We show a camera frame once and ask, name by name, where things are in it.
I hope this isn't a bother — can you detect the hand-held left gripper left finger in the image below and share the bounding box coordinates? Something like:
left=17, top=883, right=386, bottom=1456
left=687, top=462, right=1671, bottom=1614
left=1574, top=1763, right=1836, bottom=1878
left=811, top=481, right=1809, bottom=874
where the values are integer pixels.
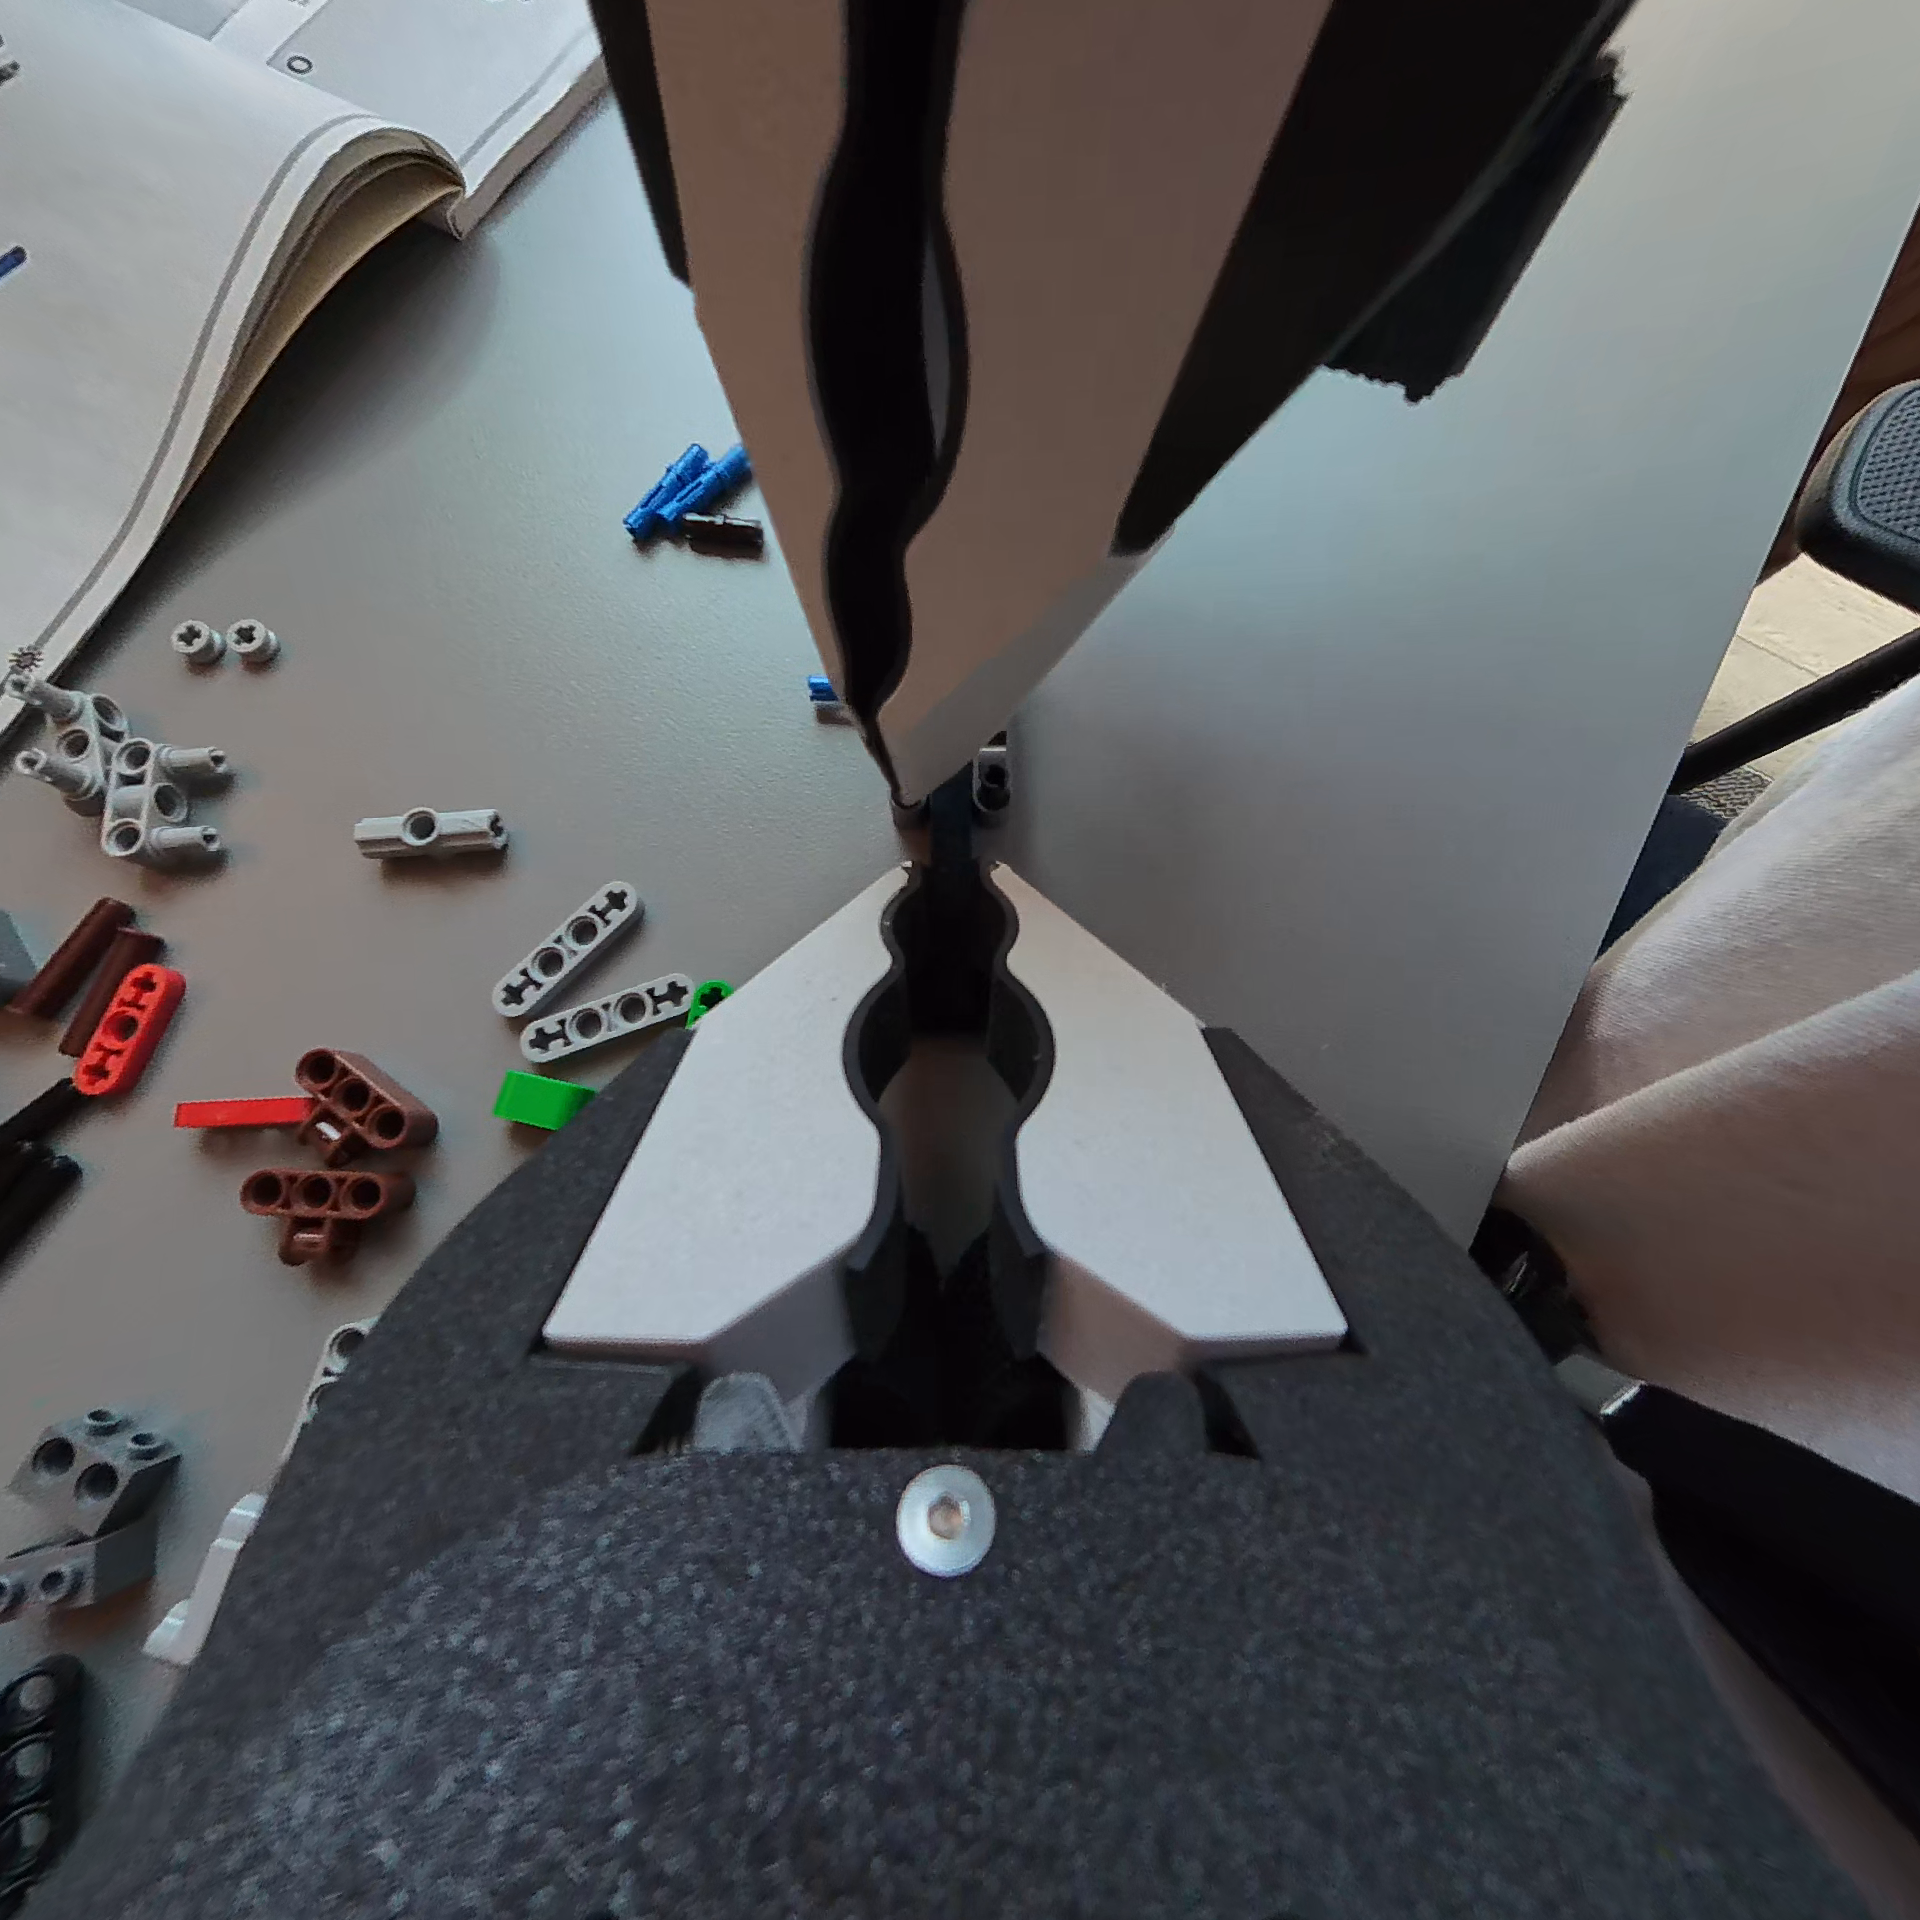
left=544, top=866, right=921, bottom=1403

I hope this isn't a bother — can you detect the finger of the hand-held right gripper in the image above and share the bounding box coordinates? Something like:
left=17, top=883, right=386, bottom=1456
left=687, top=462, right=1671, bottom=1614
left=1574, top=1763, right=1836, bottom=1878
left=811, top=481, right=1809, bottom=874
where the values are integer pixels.
left=888, top=0, right=1335, bottom=801
left=644, top=0, right=906, bottom=801

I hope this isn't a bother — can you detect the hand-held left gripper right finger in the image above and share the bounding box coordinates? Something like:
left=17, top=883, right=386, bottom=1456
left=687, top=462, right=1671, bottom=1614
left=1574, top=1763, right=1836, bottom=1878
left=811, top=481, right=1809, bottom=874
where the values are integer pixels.
left=983, top=862, right=1350, bottom=1409

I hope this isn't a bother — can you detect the thin grey lego liftarm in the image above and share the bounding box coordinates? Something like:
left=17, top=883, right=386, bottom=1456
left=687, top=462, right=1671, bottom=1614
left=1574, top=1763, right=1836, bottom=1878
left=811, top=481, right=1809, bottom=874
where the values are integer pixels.
left=491, top=883, right=648, bottom=1019
left=519, top=976, right=697, bottom=1068

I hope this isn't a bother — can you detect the brown angled lego beam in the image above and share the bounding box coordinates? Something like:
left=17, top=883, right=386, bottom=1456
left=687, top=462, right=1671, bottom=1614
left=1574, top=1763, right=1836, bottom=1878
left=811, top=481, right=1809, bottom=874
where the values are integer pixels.
left=240, top=1169, right=417, bottom=1265
left=292, top=1046, right=441, bottom=1169

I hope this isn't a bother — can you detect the grey lego axle connector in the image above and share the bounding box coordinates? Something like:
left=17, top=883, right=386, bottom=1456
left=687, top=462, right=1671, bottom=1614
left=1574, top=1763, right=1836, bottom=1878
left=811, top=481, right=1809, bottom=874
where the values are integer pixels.
left=355, top=808, right=507, bottom=862

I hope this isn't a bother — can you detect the light grey lego beam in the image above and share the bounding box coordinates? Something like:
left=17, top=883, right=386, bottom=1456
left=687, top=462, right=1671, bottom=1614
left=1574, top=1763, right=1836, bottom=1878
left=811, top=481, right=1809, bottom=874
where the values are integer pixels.
left=307, top=1318, right=378, bottom=1426

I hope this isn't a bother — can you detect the red lego beam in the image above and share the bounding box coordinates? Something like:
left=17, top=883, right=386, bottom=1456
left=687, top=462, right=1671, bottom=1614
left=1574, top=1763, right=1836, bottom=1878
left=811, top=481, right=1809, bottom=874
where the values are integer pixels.
left=71, top=965, right=186, bottom=1098

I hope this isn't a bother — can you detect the lego instruction booklet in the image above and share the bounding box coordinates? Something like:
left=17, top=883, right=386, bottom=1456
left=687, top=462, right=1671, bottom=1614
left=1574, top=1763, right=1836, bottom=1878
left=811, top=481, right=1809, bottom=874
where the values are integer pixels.
left=0, top=0, right=609, bottom=746

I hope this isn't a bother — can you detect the dark brown lego tube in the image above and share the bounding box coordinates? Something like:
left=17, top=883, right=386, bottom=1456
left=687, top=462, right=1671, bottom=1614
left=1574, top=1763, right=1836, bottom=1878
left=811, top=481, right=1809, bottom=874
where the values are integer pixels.
left=60, top=928, right=167, bottom=1051
left=6, top=896, right=137, bottom=1021

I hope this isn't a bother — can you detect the white lego piece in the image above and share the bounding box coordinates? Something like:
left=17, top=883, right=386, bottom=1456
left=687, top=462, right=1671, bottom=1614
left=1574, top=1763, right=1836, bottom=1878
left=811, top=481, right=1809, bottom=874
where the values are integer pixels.
left=142, top=1492, right=273, bottom=1665

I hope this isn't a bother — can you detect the grey lego pin connector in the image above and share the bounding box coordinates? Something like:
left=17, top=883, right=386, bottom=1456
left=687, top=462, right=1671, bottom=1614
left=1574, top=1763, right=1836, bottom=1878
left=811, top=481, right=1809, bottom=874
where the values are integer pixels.
left=104, top=737, right=233, bottom=865
left=12, top=674, right=129, bottom=819

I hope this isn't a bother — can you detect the dark grey lego assembly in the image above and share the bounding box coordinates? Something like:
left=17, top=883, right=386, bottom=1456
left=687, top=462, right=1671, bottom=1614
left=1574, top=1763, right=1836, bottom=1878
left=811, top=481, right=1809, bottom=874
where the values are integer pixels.
left=0, top=1411, right=183, bottom=1619

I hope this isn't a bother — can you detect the black lego beam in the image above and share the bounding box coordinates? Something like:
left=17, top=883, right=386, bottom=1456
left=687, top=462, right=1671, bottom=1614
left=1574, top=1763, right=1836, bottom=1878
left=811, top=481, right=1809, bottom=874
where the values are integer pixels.
left=0, top=1658, right=87, bottom=1896

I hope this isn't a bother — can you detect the black office chair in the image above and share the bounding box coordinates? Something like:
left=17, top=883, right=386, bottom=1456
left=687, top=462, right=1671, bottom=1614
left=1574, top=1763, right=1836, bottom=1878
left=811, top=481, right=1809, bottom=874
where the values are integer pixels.
left=1671, top=381, right=1920, bottom=797

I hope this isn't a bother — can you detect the person's pale clothing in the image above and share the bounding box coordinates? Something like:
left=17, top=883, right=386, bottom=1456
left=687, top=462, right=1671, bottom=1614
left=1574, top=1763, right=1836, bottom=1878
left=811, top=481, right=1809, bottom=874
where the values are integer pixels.
left=1499, top=720, right=1920, bottom=1920

